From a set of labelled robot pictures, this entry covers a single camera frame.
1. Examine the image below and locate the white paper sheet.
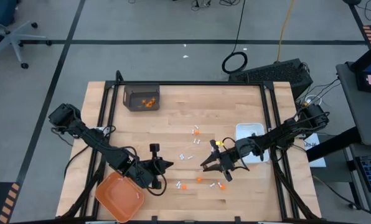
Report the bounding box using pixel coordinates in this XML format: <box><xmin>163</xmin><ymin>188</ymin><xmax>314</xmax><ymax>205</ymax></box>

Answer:
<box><xmin>303</xmin><ymin>133</ymin><xmax>327</xmax><ymax>168</ymax></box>

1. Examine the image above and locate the black table frame rail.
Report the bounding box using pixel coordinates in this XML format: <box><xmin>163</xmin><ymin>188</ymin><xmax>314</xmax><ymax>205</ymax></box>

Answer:
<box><xmin>260</xmin><ymin>82</ymin><xmax>288</xmax><ymax>220</ymax></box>
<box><xmin>90</xmin><ymin>82</ymin><xmax>120</xmax><ymax>220</ymax></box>
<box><xmin>104</xmin><ymin>80</ymin><xmax>275</xmax><ymax>88</ymax></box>

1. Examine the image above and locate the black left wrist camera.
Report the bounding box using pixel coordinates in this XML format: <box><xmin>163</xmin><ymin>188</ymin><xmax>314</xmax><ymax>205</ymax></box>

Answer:
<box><xmin>131</xmin><ymin>167</ymin><xmax>155</xmax><ymax>189</ymax></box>

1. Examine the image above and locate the black camera cable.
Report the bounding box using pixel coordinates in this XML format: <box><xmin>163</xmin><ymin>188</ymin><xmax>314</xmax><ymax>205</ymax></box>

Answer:
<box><xmin>221</xmin><ymin>136</ymin><xmax>251</xmax><ymax>172</ymax></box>
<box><xmin>123</xmin><ymin>146</ymin><xmax>168</xmax><ymax>197</ymax></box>

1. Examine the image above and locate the white plastic bin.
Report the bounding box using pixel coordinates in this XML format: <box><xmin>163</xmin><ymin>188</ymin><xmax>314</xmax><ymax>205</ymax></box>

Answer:
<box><xmin>234</xmin><ymin>123</ymin><xmax>270</xmax><ymax>165</ymax></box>

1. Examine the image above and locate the grey side desk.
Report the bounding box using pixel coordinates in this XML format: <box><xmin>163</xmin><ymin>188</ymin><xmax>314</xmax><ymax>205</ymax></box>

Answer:
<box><xmin>335</xmin><ymin>60</ymin><xmax>371</xmax><ymax>147</ymax></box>

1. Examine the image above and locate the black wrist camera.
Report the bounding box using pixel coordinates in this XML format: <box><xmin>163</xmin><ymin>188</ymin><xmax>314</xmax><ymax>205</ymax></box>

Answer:
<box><xmin>131</xmin><ymin>167</ymin><xmax>155</xmax><ymax>189</ymax></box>
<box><xmin>235</xmin><ymin>138</ymin><xmax>255</xmax><ymax>159</ymax></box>

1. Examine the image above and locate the black left camera cable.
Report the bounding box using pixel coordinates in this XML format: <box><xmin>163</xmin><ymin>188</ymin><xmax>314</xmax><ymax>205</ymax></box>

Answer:
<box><xmin>123</xmin><ymin>146</ymin><xmax>168</xmax><ymax>197</ymax></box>

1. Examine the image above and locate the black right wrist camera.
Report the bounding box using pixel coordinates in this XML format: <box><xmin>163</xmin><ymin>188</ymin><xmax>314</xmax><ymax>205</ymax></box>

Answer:
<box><xmin>235</xmin><ymin>138</ymin><xmax>255</xmax><ymax>159</ymax></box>

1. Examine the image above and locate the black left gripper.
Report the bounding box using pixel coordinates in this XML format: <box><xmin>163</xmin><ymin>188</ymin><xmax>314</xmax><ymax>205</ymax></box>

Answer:
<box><xmin>138</xmin><ymin>143</ymin><xmax>174</xmax><ymax>190</ymax></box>

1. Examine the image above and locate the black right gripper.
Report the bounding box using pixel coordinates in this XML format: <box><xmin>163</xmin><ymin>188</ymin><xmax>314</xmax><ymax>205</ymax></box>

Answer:
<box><xmin>200</xmin><ymin>139</ymin><xmax>240</xmax><ymax>182</ymax></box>

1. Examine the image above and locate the yellow floor cable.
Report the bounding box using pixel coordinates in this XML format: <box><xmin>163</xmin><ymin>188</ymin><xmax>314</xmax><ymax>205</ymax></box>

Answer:
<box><xmin>276</xmin><ymin>0</ymin><xmax>296</xmax><ymax>62</ymax></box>

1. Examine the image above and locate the dark grey plastic bin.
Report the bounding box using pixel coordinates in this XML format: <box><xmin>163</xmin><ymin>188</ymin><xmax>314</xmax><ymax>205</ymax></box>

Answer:
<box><xmin>122</xmin><ymin>83</ymin><xmax>161</xmax><ymax>112</ymax></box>

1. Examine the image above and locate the black laptop screen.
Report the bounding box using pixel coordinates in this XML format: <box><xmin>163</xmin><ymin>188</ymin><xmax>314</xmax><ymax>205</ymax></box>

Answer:
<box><xmin>349</xmin><ymin>37</ymin><xmax>371</xmax><ymax>94</ymax></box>

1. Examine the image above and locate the black coiled floor cable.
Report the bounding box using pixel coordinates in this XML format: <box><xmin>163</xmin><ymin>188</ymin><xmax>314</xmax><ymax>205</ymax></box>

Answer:
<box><xmin>221</xmin><ymin>0</ymin><xmax>248</xmax><ymax>75</ymax></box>

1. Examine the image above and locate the orange plastic tray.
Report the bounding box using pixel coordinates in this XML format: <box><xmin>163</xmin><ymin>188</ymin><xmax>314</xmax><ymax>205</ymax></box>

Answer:
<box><xmin>94</xmin><ymin>170</ymin><xmax>145</xmax><ymax>223</ymax></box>

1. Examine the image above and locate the black computer tower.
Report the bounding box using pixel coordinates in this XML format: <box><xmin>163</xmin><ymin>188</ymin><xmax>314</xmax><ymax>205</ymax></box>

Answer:
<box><xmin>228</xmin><ymin>58</ymin><xmax>314</xmax><ymax>101</ymax></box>

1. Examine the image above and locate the black right camera cable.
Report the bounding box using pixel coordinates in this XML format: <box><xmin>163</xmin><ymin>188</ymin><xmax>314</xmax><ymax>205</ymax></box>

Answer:
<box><xmin>221</xmin><ymin>136</ymin><xmax>251</xmax><ymax>172</ymax></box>

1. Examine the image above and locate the grey office chair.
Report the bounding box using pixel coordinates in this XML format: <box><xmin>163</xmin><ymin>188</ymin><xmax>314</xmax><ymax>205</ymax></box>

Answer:
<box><xmin>0</xmin><ymin>0</ymin><xmax>54</xmax><ymax>70</ymax></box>

